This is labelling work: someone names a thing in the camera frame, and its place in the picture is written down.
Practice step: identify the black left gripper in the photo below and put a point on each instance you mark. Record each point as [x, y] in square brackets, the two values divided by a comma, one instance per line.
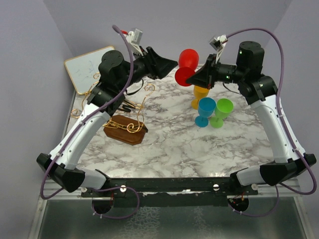
[157, 66]

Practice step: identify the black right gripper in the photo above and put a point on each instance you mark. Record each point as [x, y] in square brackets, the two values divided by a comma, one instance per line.
[205, 76]

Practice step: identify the yellow plastic wine glass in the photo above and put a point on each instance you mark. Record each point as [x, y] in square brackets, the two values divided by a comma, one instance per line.
[198, 93]

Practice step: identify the red plastic wine glass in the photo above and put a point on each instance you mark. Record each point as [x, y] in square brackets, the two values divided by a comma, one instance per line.
[187, 63]

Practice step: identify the blue plastic wine glass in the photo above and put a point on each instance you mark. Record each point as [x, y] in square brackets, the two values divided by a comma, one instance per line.
[206, 107]

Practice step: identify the green plastic wine glass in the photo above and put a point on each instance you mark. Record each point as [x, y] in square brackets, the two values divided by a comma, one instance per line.
[223, 109]

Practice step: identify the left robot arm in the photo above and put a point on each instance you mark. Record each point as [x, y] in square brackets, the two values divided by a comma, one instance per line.
[116, 75]

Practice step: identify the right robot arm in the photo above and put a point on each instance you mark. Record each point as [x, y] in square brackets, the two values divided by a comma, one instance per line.
[260, 92]

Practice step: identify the small whiteboard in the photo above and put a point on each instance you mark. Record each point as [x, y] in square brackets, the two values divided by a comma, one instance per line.
[83, 69]

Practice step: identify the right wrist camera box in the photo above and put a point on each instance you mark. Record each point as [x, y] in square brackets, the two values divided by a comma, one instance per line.
[218, 43]

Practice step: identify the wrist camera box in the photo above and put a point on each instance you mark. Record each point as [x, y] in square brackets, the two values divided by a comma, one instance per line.
[218, 43]
[133, 38]

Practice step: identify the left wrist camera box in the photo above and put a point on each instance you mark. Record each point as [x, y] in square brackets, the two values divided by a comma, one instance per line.
[133, 38]

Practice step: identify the gold wire glass rack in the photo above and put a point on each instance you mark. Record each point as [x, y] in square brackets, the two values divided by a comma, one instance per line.
[129, 125]

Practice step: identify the black front mounting rail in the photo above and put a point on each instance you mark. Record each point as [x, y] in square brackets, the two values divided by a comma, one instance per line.
[217, 185]

